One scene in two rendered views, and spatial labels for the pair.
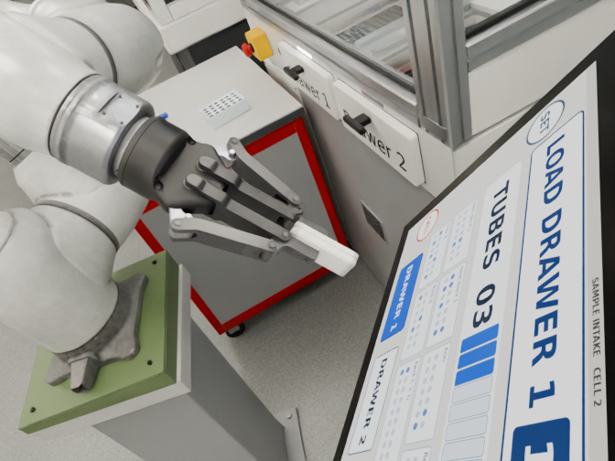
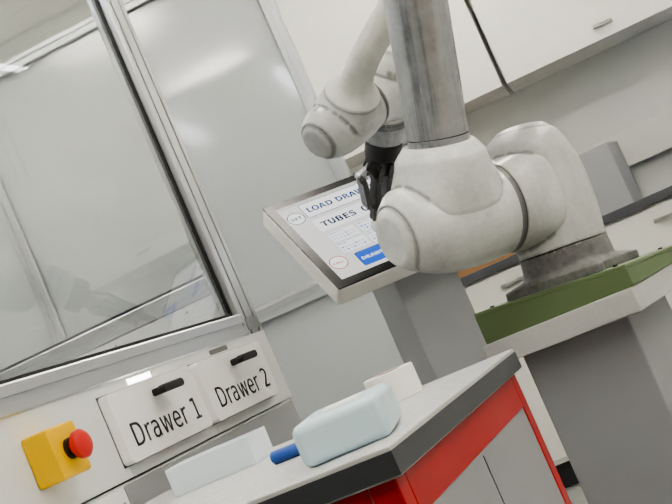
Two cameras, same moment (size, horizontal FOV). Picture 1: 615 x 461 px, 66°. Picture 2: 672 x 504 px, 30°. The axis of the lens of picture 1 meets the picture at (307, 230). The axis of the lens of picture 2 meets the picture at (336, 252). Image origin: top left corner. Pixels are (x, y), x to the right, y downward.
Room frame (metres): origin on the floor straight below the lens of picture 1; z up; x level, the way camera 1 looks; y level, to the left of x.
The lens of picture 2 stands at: (2.69, 1.08, 0.86)
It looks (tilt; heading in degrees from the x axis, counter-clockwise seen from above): 4 degrees up; 207
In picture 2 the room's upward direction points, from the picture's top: 24 degrees counter-clockwise
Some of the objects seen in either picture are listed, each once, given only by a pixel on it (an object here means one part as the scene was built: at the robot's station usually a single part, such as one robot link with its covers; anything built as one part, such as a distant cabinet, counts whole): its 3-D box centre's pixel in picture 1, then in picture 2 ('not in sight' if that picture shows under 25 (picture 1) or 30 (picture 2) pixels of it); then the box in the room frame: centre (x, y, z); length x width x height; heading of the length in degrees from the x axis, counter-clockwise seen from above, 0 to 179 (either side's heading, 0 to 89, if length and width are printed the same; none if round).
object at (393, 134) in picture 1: (374, 129); (236, 380); (0.76, -0.20, 0.87); 0.29 x 0.02 x 0.11; 9
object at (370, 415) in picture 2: not in sight; (348, 422); (1.57, 0.44, 0.78); 0.15 x 0.10 x 0.04; 22
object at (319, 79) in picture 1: (308, 78); (159, 412); (1.07, -0.15, 0.87); 0.29 x 0.02 x 0.11; 9
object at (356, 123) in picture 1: (359, 122); (241, 358); (0.76, -0.17, 0.91); 0.07 x 0.04 x 0.01; 9
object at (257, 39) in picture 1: (258, 44); (58, 453); (1.40, -0.08, 0.88); 0.07 x 0.05 x 0.07; 9
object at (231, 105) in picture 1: (224, 109); (220, 461); (1.30, 0.08, 0.78); 0.12 x 0.08 x 0.04; 105
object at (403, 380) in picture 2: not in sight; (393, 385); (1.20, 0.32, 0.78); 0.07 x 0.07 x 0.04
